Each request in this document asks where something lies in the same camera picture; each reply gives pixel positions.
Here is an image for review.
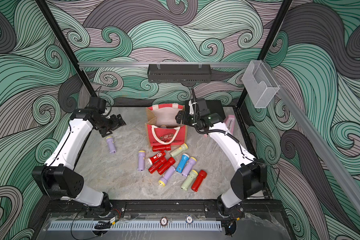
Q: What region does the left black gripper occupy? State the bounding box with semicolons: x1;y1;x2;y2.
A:
96;114;127;137

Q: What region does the red jute tote bag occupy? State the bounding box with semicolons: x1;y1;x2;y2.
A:
146;104;187;147

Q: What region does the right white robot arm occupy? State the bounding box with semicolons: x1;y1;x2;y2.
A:
175;111;268;210

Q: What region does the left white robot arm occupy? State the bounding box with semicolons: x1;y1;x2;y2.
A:
32;108;126;213

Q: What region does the black hard carry case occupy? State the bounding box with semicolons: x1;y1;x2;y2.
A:
206;100;226;120

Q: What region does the pink metronome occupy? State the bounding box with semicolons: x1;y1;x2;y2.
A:
224;115;236;135

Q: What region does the pale green flashlight upper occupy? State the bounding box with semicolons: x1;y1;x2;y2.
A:
170;143;188;158

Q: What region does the pale green flashlight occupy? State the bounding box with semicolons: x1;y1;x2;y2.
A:
170;143;188;158
181;170;199;191

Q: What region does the blue flashlight white head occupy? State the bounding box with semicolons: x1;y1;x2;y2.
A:
176;154;190;173

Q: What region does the red flashlight white head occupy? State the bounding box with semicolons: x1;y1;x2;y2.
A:
148;151;166;166

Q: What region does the pale green flashlight lower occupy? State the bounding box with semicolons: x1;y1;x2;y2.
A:
181;170;199;191

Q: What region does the purple flashlight yellow head bottom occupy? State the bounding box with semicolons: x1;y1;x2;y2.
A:
158;166;176;187

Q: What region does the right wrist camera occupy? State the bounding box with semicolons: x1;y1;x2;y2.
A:
188;98;211;117

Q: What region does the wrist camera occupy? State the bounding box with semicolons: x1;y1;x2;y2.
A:
86;97;107;114
188;98;211;117

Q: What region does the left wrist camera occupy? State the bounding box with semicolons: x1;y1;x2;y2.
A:
86;97;107;114

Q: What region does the black wall shelf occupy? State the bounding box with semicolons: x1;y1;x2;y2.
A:
147;64;212;84

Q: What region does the clear plastic wall bin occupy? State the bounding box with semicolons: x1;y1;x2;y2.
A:
242;61;280;109

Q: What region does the white perforated cable tray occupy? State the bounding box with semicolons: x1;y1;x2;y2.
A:
47;221;222;232

